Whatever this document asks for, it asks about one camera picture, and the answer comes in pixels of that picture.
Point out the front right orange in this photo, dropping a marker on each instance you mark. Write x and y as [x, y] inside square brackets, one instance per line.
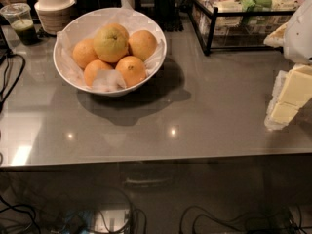
[132, 69]

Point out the front left orange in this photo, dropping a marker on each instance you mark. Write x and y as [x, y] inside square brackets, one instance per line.
[92, 69]

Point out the right back orange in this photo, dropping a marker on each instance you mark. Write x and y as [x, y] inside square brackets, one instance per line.
[142, 44]

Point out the white ceramic bowl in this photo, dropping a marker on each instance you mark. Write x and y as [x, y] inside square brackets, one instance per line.
[81, 28]

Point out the black wire snack basket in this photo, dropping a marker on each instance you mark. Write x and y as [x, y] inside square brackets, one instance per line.
[238, 24]

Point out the dark ribbed container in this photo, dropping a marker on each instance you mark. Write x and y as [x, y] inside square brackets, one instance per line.
[167, 15]

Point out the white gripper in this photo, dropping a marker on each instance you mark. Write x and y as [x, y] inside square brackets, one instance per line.
[299, 38]

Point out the plastic cup green drink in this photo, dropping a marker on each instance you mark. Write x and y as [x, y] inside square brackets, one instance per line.
[19, 18]

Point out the stack of paper bowls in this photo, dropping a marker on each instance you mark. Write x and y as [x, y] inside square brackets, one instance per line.
[54, 15]

